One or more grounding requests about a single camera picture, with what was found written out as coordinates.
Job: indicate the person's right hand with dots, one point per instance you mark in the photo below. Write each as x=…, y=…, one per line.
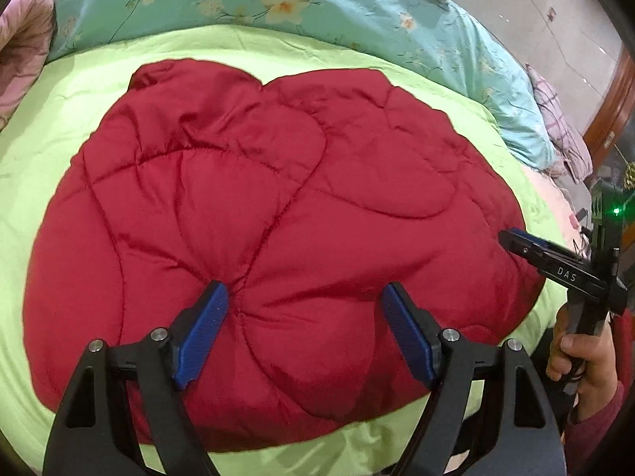
x=599, y=380

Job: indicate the pink quilted blanket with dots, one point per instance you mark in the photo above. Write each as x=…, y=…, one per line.
x=27, y=30

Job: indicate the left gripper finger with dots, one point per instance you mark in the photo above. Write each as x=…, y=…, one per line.
x=167, y=360
x=549, y=258
x=432, y=359

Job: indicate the teal floral duvet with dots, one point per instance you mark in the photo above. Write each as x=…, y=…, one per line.
x=447, y=46

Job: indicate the pink plaid pillow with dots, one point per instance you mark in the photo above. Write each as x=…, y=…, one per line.
x=572, y=156

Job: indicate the red quilted down jacket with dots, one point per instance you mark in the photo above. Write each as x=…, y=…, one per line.
x=305, y=196

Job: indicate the light green bed sheet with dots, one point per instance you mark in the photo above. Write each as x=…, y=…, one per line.
x=65, y=105

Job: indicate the right forearm maroon sleeve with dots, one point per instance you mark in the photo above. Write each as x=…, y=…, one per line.
x=581, y=438

